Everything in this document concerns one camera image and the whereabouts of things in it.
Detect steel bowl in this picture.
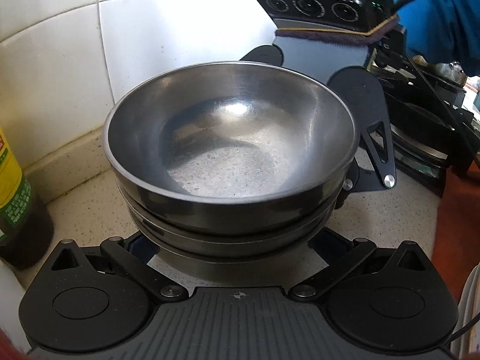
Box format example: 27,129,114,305
103,62,359,230
141,216,326,284
120,190,336,262

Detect white plate pink flowers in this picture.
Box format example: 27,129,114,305
451,266,479,358

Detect blue sleeved forearm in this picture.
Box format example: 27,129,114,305
399,0,479,77

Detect white round turntable tray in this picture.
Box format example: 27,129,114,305
0,261,31,353

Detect red cloth mat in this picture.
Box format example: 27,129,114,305
431,163,479,301

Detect yellow green label oil bottle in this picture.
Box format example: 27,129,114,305
0,134,55,270

